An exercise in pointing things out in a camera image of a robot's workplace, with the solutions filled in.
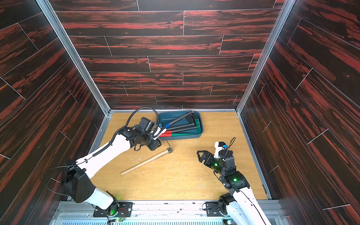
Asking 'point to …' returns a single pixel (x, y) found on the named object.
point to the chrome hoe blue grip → (189, 117)
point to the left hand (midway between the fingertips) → (159, 142)
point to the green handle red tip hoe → (198, 128)
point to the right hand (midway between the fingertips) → (204, 153)
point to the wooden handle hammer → (169, 150)
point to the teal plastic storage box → (165, 117)
